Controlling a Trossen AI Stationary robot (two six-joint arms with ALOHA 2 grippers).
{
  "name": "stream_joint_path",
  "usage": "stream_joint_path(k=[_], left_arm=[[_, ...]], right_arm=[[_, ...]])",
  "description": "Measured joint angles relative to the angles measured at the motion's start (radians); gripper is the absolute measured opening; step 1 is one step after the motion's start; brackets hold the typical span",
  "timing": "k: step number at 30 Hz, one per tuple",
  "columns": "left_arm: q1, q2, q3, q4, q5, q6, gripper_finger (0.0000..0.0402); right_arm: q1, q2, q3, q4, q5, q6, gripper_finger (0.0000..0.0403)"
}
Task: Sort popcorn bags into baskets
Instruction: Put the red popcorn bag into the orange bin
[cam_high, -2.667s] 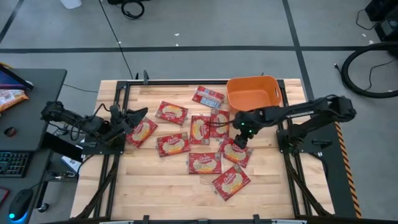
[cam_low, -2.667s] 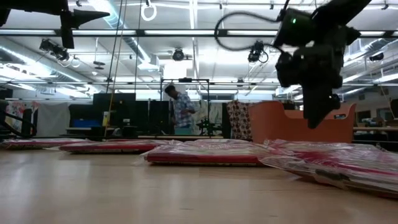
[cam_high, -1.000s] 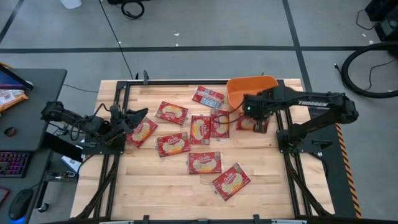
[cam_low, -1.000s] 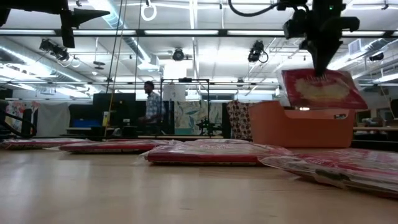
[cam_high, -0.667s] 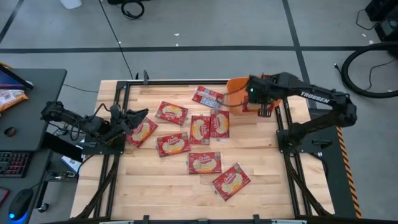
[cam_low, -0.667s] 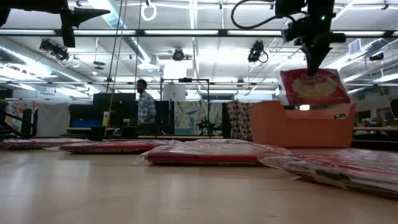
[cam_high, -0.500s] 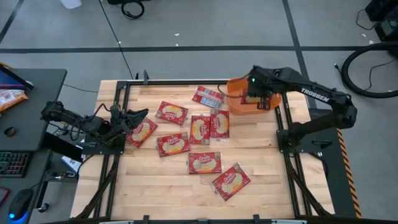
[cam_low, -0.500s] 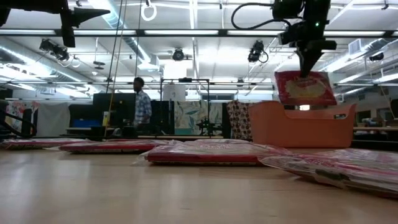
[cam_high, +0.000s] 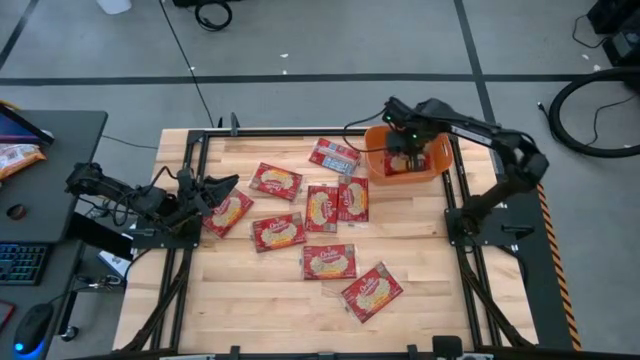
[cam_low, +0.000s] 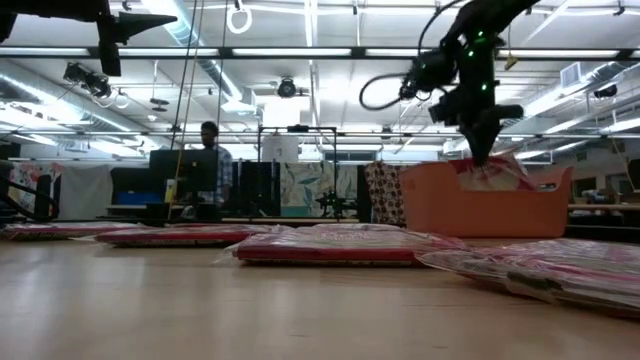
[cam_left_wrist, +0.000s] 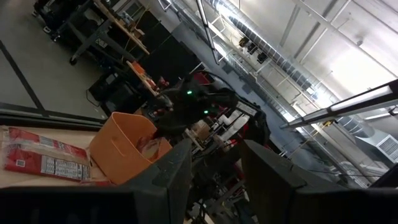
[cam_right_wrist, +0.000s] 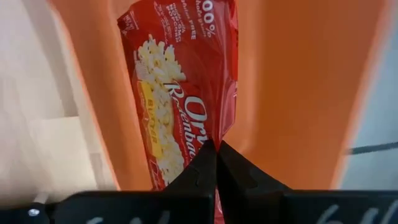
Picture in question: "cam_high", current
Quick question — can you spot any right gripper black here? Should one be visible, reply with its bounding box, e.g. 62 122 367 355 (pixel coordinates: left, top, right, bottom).
385 127 430 174

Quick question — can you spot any black panel with hazard stripe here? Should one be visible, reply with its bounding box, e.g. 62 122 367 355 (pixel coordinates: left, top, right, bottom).
499 182 584 351

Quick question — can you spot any orange snack bag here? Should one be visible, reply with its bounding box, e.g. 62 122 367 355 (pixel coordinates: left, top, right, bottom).
0 143 48 181

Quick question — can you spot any red popcorn bag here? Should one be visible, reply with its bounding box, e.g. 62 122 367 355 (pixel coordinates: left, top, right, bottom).
382 149 432 177
340 261 404 325
202 187 255 239
301 243 358 281
337 175 370 224
250 211 308 254
248 161 304 203
304 184 340 234

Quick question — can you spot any white bucket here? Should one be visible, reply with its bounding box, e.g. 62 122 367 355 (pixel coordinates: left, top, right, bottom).
95 0 133 15

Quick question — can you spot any white printed box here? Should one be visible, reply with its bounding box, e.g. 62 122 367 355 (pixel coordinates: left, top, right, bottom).
97 249 132 279

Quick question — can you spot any coiled black cable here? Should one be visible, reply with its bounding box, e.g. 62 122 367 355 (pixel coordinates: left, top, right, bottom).
193 0 234 33

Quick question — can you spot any black desk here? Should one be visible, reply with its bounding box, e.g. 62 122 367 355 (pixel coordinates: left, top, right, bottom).
0 109 109 360

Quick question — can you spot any orange plastic basket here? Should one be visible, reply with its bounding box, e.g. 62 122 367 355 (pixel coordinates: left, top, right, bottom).
363 124 455 187

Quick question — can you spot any backlit black keyboard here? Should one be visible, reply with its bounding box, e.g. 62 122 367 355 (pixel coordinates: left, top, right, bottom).
0 242 51 287

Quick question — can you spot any black computer mouse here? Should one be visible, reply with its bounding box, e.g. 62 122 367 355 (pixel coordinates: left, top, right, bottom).
12 302 55 356

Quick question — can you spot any laptop screen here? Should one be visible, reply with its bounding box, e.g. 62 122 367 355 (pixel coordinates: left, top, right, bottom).
0 102 55 147

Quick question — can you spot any popcorn bag blue white label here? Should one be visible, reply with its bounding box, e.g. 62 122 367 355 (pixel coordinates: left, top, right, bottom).
308 137 362 176

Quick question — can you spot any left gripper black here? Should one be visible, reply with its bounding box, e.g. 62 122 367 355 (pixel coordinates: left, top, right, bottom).
174 167 240 217

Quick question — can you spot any black equipment case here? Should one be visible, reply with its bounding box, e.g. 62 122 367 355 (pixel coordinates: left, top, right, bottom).
585 0 640 69

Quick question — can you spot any long black floor cable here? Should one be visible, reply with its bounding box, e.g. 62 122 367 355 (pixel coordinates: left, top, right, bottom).
158 0 217 129

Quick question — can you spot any large black hose loop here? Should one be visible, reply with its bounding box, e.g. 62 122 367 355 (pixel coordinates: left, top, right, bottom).
548 66 640 159

